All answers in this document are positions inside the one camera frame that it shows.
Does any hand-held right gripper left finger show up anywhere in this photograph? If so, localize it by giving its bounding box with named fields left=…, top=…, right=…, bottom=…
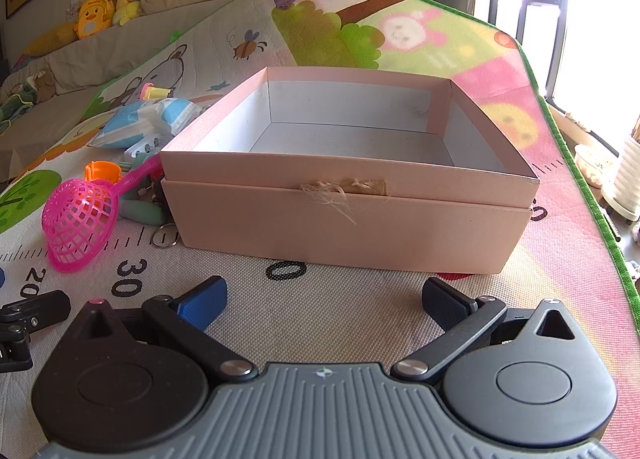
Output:
left=65, top=275, right=257, bottom=383

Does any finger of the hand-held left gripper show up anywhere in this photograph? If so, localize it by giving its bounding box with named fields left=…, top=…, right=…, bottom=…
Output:
left=0, top=290, right=71, bottom=373

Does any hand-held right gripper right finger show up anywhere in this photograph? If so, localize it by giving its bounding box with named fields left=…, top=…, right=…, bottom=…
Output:
left=390, top=277, right=588, bottom=384

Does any key ring with trinkets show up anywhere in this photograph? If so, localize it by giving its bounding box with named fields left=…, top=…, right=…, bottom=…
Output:
left=150, top=189, right=179, bottom=249

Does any pink plastic strainer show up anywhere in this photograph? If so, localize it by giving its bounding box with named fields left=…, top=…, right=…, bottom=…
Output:
left=41, top=159, right=164, bottom=274

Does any teal plastic toy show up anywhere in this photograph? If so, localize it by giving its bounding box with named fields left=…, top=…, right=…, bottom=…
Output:
left=121, top=174, right=167, bottom=226

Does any pink cardboard box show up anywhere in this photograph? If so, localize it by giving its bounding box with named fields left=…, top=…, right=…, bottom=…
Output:
left=159, top=66, right=542, bottom=276

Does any cartoon printed play mat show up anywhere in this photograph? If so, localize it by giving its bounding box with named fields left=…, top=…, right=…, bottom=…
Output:
left=0, top=0, right=640, bottom=459

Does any white battery charger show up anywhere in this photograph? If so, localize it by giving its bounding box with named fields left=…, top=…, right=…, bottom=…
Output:
left=122, top=136, right=169, bottom=166

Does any blue white tissue pack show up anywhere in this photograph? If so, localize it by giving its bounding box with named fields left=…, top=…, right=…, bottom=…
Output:
left=87, top=98, right=204, bottom=148

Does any green cloth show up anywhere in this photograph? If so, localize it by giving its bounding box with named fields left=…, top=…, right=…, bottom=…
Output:
left=0, top=83, right=39, bottom=124

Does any white bowl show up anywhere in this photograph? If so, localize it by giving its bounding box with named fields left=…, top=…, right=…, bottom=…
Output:
left=573, top=144, right=614, bottom=188

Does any yellow pink spool toy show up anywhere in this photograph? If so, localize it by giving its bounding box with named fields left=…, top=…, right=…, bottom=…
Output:
left=140, top=83, right=174, bottom=102

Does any brown plush toy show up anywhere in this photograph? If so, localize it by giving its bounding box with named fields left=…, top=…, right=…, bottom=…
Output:
left=27, top=70, right=57, bottom=102

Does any white ribbed container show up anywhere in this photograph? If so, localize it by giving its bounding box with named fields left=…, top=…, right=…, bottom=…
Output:
left=601, top=133, right=640, bottom=220

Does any beige sofa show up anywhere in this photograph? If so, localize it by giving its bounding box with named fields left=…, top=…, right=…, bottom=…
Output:
left=0, top=0, right=246, bottom=180

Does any long yellow plush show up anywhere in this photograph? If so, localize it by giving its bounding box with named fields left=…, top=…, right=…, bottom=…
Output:
left=24, top=21, right=79, bottom=58

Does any yellow duck plush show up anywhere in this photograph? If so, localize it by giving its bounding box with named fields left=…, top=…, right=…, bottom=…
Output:
left=74, top=0, right=117, bottom=40

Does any small yellow plush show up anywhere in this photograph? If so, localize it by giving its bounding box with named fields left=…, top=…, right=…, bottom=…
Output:
left=105, top=0, right=141, bottom=26

